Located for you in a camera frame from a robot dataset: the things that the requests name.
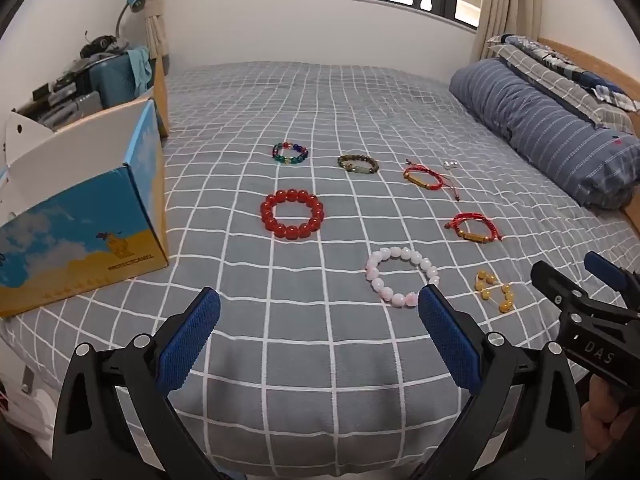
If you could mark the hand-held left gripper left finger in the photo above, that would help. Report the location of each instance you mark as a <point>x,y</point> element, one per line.
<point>192,340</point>

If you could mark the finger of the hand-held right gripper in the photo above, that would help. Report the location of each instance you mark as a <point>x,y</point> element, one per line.
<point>550,280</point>
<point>602,267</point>

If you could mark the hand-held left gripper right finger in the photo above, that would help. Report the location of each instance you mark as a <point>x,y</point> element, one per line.
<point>450,345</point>

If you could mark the blue and yellow cardboard box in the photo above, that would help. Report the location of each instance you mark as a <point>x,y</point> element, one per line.
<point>75,240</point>

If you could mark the silver pearl earring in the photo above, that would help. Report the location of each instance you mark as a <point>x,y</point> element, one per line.
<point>448,163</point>

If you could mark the person's right hand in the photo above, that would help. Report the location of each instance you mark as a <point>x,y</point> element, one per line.
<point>597,415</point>

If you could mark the blue striped rolled duvet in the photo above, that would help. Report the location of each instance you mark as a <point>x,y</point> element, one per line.
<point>540,115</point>

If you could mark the grey checked blanket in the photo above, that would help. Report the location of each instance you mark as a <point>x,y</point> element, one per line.
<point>560,67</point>

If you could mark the wooden side panel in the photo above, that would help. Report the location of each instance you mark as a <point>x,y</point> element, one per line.
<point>161,100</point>

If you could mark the bed with grey checked sheet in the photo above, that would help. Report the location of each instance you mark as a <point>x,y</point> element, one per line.
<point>320,110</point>

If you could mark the pile of electronic devices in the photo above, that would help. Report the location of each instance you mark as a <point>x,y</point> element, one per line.
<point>60,102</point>

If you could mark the teal suitcase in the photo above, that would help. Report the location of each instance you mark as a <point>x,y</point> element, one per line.
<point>112,80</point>

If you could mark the teal cloth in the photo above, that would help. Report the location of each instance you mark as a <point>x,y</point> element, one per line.
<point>140,67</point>

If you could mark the beige curtain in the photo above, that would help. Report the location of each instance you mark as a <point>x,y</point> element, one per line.
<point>505,0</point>
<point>155,5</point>

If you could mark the black headphones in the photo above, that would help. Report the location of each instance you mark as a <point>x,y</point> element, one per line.
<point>100,44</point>

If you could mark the blue desk lamp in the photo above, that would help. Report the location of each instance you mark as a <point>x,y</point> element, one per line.
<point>132,0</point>

